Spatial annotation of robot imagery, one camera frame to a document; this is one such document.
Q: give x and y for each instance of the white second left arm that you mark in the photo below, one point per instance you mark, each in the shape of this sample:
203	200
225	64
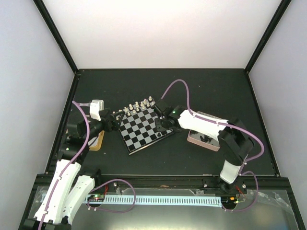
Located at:
88	178

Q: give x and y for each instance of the light blue slotted cable duct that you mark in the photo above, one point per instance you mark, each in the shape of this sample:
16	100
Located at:
160	200

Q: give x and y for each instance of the black and white chessboard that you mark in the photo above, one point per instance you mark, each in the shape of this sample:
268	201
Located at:
138	131

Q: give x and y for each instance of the small circuit board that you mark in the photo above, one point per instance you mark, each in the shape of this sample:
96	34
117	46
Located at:
96	198

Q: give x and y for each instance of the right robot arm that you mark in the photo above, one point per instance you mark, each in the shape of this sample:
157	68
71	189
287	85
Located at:
234	142

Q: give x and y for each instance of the black frame post right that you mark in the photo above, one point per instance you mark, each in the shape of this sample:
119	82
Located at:
281	9

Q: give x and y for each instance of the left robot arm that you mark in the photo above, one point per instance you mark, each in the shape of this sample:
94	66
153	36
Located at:
71	183

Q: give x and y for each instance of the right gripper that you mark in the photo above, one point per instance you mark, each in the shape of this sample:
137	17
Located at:
159	126

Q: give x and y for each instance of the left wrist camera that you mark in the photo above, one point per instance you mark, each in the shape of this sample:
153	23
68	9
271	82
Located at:
96	106

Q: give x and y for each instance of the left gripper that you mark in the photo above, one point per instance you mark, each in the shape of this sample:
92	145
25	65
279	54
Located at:
115	125

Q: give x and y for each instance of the pile of black chess pieces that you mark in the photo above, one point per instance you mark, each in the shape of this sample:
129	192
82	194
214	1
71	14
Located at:
200	137

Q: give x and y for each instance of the yellow metal tin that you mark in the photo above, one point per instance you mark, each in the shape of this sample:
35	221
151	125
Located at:
96	143

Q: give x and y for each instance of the black frame post left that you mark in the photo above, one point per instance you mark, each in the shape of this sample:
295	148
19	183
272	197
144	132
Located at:
40	5

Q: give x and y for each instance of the black frame post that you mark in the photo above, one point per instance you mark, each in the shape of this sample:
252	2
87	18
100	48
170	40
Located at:
281	9
40	5

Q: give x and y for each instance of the pink metal tin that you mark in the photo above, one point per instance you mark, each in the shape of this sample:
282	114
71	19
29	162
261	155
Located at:
207	128

